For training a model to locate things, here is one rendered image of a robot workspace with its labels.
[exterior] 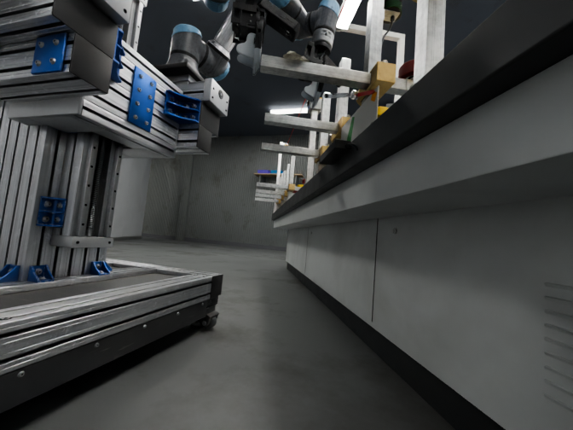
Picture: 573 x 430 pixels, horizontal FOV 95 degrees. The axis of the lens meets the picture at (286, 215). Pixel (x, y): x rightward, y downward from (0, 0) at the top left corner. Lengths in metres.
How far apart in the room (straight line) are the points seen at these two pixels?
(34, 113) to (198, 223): 8.10
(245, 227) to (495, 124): 7.85
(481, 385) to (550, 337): 0.19
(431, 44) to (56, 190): 1.05
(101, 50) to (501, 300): 1.02
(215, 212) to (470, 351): 8.24
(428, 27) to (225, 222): 8.07
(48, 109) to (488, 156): 0.98
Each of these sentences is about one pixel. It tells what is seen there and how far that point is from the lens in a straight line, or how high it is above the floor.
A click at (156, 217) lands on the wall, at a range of 9.99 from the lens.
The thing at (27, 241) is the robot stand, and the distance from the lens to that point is 1.05.
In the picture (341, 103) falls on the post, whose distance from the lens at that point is 1.08.
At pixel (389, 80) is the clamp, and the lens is 0.77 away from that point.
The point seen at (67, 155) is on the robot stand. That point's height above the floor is 0.61.
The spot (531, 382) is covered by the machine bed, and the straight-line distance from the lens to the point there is 0.67.
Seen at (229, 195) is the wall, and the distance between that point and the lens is 8.49.
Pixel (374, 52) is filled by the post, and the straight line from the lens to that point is 0.89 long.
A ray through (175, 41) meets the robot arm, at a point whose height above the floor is 1.17.
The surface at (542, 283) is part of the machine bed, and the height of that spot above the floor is 0.38.
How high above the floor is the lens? 0.42
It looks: 5 degrees up
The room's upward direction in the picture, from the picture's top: 5 degrees clockwise
